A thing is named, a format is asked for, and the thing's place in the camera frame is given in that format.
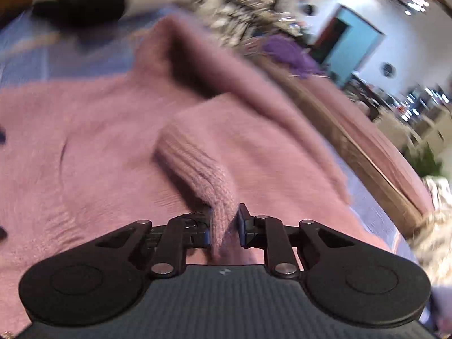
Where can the green potted plant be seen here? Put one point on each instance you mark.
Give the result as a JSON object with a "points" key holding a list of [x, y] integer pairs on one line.
{"points": [[425, 162]]}

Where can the white cabinet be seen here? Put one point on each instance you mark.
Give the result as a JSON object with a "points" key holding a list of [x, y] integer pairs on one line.
{"points": [[432, 127]]}

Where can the teal door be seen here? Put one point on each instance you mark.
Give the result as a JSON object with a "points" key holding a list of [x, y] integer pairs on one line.
{"points": [[356, 46]]}

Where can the blue patterned blanket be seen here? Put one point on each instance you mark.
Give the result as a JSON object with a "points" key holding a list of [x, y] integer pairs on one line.
{"points": [[53, 56]]}

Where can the pink upholstered bed edge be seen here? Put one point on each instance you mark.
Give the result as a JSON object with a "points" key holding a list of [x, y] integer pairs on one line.
{"points": [[374, 155]]}

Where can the pink knit sweater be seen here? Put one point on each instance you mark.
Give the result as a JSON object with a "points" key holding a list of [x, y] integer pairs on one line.
{"points": [[113, 141]]}

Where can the dark cloth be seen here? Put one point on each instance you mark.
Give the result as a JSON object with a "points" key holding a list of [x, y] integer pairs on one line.
{"points": [[83, 3]]}

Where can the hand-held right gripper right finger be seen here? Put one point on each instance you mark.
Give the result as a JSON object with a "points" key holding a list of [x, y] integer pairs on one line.
{"points": [[241, 226]]}

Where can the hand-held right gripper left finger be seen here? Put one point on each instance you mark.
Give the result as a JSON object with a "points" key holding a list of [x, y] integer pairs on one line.
{"points": [[209, 226]]}

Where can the purple cloth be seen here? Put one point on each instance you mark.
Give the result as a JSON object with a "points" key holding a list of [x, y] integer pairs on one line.
{"points": [[287, 53]]}

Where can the floral quilt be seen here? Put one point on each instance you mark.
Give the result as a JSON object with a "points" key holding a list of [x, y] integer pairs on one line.
{"points": [[436, 226]]}

